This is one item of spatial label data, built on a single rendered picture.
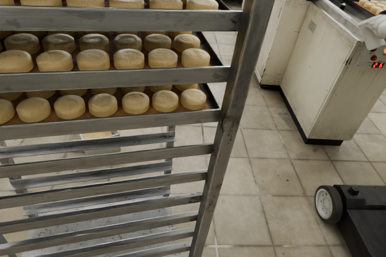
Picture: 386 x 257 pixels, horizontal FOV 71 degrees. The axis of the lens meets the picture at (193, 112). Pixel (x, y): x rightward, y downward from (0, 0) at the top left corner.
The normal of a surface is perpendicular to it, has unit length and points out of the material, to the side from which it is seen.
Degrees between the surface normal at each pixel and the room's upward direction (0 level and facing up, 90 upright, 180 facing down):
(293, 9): 90
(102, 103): 0
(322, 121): 90
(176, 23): 90
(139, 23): 90
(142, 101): 0
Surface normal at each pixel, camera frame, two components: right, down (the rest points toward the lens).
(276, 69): 0.04, 0.63
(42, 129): 0.25, 0.63
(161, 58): 0.11, -0.77
